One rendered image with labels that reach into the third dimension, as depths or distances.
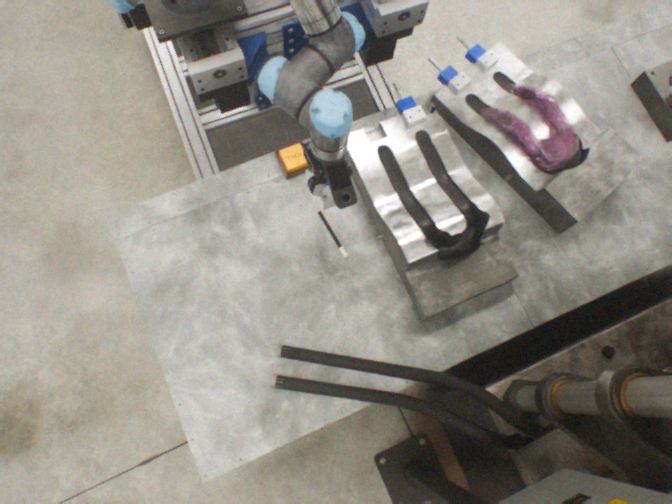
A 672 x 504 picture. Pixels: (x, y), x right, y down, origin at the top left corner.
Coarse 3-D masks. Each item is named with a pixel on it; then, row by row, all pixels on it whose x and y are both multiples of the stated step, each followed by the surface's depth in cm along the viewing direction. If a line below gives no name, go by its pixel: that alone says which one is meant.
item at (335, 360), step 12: (288, 348) 131; (300, 348) 131; (300, 360) 131; (312, 360) 129; (324, 360) 129; (336, 360) 128; (348, 360) 128; (360, 360) 127; (372, 360) 127; (372, 372) 126; (384, 372) 125; (396, 372) 125; (408, 372) 124; (420, 372) 124; (432, 372) 124
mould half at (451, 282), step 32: (384, 128) 141; (416, 128) 142; (352, 160) 139; (416, 160) 140; (448, 160) 140; (384, 192) 137; (416, 192) 137; (480, 192) 135; (384, 224) 134; (416, 224) 131; (448, 224) 130; (416, 256) 128; (480, 256) 137; (416, 288) 134; (448, 288) 134; (480, 288) 134
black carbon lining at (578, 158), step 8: (496, 72) 151; (496, 80) 151; (504, 80) 151; (504, 88) 150; (472, 96) 149; (472, 104) 149; (480, 104) 149; (576, 152) 145; (584, 152) 142; (576, 160) 144; (584, 160) 139; (560, 168) 143; (568, 168) 143
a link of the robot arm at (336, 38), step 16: (304, 0) 95; (320, 0) 96; (304, 16) 98; (320, 16) 97; (336, 16) 99; (352, 16) 103; (320, 32) 100; (336, 32) 100; (352, 32) 103; (320, 48) 101; (336, 48) 102; (352, 48) 104; (336, 64) 103
